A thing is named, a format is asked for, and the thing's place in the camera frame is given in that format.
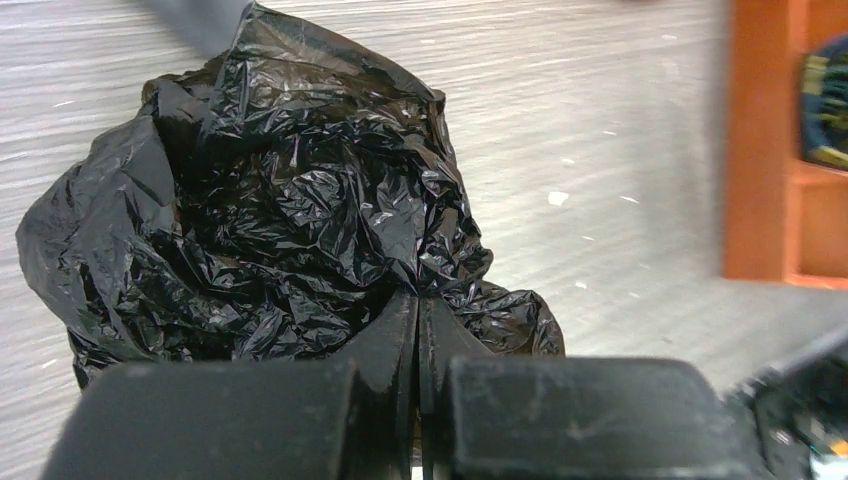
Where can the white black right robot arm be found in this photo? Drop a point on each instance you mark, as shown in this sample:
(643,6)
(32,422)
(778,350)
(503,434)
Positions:
(791,416)

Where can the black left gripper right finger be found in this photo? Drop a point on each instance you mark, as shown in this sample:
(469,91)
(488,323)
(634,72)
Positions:
(485,416)

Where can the orange compartment tray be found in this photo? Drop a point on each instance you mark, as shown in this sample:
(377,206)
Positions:
(785,220)

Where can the black plastic trash bag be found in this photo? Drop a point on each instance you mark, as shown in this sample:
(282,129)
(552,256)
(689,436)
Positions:
(267,205)

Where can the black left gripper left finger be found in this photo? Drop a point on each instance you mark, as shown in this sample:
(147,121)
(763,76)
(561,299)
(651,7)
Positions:
(345,417)

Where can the dark blue patterned rolled item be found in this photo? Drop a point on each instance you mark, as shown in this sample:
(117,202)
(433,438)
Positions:
(823,105)

